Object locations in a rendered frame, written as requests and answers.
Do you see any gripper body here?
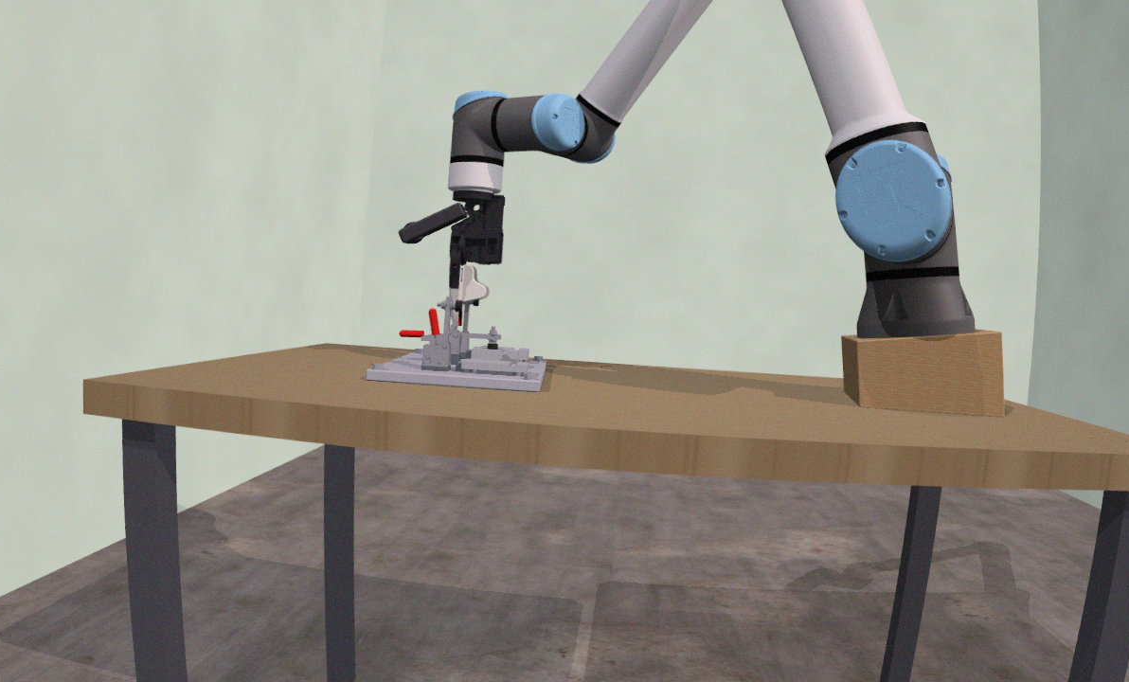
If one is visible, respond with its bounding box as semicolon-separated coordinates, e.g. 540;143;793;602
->
450;190;505;265

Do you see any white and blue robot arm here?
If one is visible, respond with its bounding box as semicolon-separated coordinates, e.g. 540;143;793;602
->
448;0;975;338

